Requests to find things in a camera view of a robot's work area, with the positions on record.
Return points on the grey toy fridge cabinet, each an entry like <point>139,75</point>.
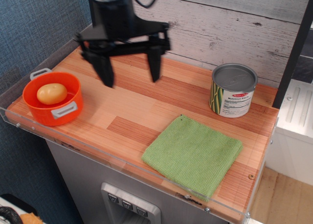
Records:
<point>84,176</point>

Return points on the white black corner object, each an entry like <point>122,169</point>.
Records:
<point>17,205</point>

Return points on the green folded cloth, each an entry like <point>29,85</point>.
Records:
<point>193,156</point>

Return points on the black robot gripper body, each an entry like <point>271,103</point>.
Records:
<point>117,30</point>

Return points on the yellow toy potato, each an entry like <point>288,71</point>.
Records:
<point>53,93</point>

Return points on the clear acrylic table guard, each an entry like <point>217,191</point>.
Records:
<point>118,124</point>

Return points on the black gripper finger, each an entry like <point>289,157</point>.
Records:
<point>154,61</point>
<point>102,66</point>

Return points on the toy corn can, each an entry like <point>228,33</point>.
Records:
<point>232,90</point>

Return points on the black right post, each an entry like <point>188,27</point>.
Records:
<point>294,56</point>

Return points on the silver dispenser panel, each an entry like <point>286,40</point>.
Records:
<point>125,208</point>

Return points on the orange fuzzy object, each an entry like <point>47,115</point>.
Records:
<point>30,218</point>

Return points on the white toy sink unit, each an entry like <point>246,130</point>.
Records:
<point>291,149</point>

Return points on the orange toy pot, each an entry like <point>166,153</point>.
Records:
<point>56,114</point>

